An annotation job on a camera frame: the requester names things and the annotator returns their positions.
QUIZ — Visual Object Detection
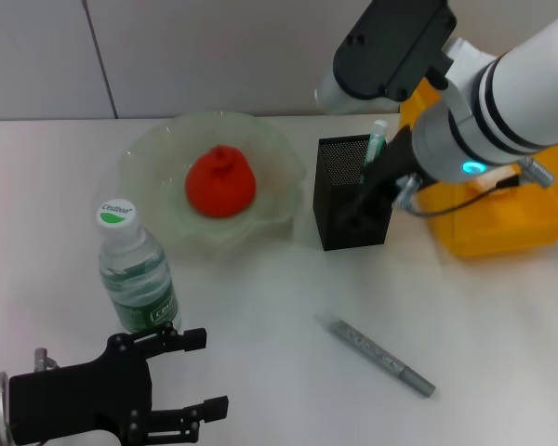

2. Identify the grey marker pen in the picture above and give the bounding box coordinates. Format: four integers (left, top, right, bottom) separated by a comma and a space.
314, 314, 437, 400

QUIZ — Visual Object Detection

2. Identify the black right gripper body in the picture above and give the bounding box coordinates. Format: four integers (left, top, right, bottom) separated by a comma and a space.
374, 124, 425, 199

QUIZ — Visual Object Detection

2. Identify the silver arm cable connector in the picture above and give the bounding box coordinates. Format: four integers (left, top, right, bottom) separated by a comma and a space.
519, 156, 555, 188

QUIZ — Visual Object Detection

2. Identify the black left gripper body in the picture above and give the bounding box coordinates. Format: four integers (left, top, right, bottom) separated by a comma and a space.
7, 333, 155, 446

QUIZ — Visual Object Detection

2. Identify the yellow plastic storage bin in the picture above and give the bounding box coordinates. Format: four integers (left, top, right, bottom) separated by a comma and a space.
398, 81, 558, 259

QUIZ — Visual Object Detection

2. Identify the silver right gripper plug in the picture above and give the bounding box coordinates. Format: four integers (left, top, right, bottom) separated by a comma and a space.
392, 174, 422, 210

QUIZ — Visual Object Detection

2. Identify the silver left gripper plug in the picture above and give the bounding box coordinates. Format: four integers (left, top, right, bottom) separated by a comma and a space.
32, 347, 60, 374

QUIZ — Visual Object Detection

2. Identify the red-orange toy orange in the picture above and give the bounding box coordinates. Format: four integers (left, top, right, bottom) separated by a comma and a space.
184, 144, 257, 218

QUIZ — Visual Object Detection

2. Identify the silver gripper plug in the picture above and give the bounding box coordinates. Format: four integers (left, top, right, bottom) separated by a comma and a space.
392, 174, 422, 210
32, 347, 60, 374

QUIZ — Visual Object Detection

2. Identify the pale green glass fruit bowl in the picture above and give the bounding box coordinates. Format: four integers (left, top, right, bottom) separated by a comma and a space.
115, 110, 308, 256

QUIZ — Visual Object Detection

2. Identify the clear water bottle green label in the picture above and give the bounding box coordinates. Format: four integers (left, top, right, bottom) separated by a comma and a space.
95, 200, 182, 334

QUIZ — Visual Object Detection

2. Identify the mint green pen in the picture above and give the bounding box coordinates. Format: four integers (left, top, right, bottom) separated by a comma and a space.
360, 119, 390, 187

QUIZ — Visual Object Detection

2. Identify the black mesh pen holder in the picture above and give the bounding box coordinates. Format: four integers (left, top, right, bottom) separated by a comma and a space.
312, 133, 401, 252

